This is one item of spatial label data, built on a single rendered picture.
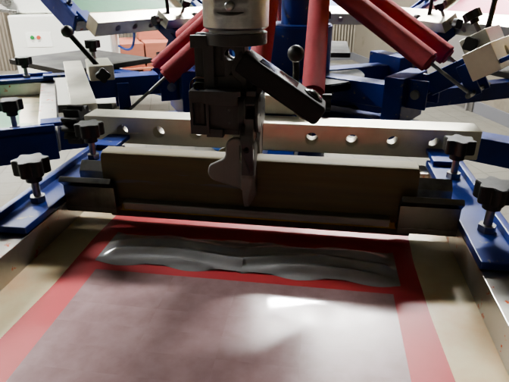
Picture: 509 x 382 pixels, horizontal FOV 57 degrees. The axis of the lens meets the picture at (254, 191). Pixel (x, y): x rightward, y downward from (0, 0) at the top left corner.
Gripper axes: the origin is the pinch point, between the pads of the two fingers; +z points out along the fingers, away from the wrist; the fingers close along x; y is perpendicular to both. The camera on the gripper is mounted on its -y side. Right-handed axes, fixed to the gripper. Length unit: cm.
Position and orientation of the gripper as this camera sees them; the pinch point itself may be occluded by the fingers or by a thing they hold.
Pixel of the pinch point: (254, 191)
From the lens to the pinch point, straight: 61.7
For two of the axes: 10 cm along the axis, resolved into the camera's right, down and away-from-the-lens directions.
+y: -9.9, -0.6, 1.3
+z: 0.0, 9.1, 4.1
